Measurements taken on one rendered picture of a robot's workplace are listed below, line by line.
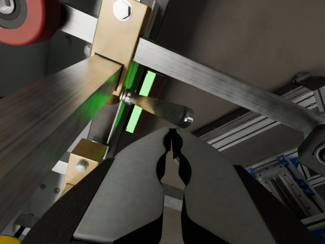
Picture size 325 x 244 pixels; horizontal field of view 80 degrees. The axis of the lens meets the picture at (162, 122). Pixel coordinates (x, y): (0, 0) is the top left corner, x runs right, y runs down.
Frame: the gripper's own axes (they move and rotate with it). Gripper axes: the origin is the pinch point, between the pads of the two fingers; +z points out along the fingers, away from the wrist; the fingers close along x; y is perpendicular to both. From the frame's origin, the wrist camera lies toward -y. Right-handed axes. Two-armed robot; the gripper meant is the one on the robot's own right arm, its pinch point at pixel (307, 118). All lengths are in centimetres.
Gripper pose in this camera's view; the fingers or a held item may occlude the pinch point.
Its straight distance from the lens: 39.5
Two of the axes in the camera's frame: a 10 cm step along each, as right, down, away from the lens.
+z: 0.4, -4.6, 8.9
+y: 9.2, 3.5, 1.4
